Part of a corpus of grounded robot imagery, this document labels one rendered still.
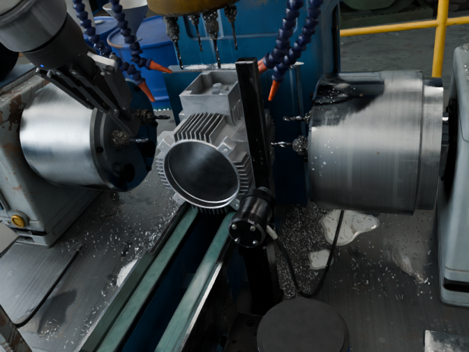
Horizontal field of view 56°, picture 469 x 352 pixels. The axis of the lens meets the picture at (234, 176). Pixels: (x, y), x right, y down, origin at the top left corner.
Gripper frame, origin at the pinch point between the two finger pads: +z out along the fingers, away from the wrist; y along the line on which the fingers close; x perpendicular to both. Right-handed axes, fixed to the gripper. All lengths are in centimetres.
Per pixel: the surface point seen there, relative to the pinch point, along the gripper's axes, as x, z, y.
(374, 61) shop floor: -225, 267, -15
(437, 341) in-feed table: 24, 17, -48
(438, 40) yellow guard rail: -173, 185, -59
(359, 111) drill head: -7.3, 9.1, -35.1
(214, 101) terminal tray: -11.5, 12.5, -8.4
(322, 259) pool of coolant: 9.3, 38.6, -27.7
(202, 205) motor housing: 4.8, 25.1, -4.9
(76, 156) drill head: 0.8, 13.5, 19.2
